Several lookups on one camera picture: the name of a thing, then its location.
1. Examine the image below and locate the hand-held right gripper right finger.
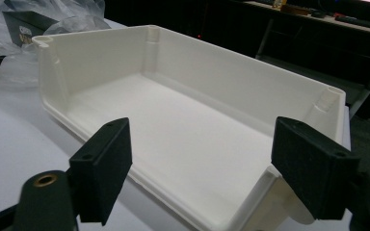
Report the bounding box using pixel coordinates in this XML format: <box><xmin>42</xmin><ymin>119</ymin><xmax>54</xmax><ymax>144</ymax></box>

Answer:
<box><xmin>270</xmin><ymin>115</ymin><xmax>361</xmax><ymax>221</ymax></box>

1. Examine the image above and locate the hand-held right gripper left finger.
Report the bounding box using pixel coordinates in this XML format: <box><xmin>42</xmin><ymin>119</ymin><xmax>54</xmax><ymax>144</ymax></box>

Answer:
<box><xmin>68</xmin><ymin>116</ymin><xmax>134</xmax><ymax>226</ymax></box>

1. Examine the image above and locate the white plastic bin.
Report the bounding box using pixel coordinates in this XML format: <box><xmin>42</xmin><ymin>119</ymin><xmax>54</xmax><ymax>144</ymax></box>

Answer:
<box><xmin>32</xmin><ymin>24</ymin><xmax>352</xmax><ymax>231</ymax></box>

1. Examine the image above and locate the clear plastic bag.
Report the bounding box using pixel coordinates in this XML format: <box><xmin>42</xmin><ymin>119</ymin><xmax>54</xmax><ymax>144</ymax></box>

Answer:
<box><xmin>0</xmin><ymin>0</ymin><xmax>112</xmax><ymax>91</ymax></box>

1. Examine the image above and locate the cluttered background desk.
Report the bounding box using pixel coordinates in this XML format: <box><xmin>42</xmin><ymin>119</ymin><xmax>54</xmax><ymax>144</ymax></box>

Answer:
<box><xmin>242</xmin><ymin>0</ymin><xmax>370</xmax><ymax>33</ymax></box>

